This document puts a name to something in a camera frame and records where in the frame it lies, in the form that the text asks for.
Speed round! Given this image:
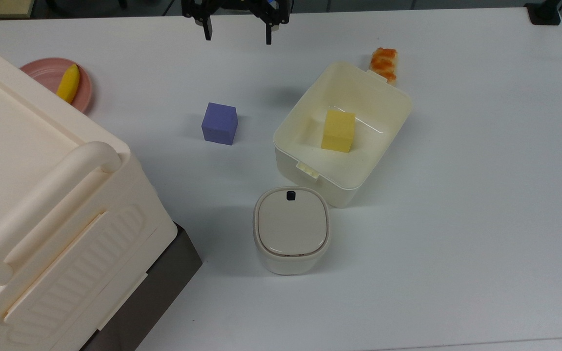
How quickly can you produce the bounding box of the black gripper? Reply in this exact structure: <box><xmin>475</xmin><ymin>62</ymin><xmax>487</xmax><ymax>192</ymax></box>
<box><xmin>182</xmin><ymin>0</ymin><xmax>292</xmax><ymax>45</ymax></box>

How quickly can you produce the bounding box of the orange toy bread piece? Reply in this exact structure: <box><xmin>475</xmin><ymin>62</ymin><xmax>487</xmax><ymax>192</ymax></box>
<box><xmin>370</xmin><ymin>47</ymin><xmax>399</xmax><ymax>84</ymax></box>

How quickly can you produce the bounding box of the yellow toy banana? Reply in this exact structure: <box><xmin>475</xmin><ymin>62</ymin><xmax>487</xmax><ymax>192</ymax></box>
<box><xmin>56</xmin><ymin>64</ymin><xmax>80</xmax><ymax>104</ymax></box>

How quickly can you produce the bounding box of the large cream storage box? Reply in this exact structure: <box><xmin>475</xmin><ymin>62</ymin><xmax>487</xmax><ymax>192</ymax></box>
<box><xmin>0</xmin><ymin>35</ymin><xmax>178</xmax><ymax>351</ymax></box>

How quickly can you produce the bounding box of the small cream lidded bin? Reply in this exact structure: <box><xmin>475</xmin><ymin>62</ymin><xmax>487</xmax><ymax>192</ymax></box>
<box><xmin>253</xmin><ymin>186</ymin><xmax>331</xmax><ymax>276</ymax></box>

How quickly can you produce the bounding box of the yellow foam block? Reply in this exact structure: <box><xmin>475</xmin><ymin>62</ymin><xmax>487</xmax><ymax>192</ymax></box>
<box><xmin>321</xmin><ymin>109</ymin><xmax>356</xmax><ymax>154</ymax></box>

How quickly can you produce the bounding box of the cream open plastic box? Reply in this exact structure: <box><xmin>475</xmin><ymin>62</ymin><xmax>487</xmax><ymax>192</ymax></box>
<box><xmin>273</xmin><ymin>61</ymin><xmax>413</xmax><ymax>209</ymax></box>

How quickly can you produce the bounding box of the black table clamp mount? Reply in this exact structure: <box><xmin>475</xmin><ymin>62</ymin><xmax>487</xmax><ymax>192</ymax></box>
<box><xmin>524</xmin><ymin>0</ymin><xmax>562</xmax><ymax>26</ymax></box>

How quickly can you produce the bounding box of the purple cube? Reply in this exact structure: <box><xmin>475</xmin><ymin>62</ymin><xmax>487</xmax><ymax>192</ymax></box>
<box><xmin>201</xmin><ymin>102</ymin><xmax>239</xmax><ymax>146</ymax></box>

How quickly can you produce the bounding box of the pink plate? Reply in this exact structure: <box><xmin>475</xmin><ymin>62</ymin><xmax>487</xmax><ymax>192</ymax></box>
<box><xmin>20</xmin><ymin>58</ymin><xmax>93</xmax><ymax>114</ymax></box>

